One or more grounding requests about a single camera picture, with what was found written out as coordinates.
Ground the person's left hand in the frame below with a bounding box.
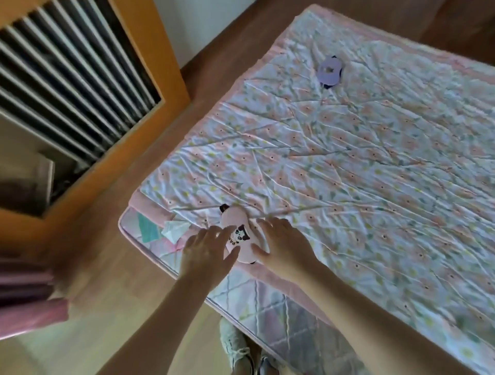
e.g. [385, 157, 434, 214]
[179, 226, 240, 283]

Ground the person's left forearm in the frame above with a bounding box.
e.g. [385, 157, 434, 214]
[101, 270, 219, 375]

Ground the person's right hand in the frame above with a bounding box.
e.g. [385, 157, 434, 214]
[249, 217, 322, 285]

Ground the pink folded cloth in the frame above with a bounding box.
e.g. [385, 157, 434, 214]
[0, 258, 70, 341]

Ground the person's right forearm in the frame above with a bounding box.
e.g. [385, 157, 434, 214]
[282, 261, 478, 375]

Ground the orange wooden frame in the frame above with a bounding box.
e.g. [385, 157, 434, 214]
[0, 0, 191, 235]

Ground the floral pink quilt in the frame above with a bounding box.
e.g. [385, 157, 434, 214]
[129, 5, 495, 375]

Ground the metal slatted grille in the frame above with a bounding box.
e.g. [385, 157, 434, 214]
[0, 0, 162, 165]

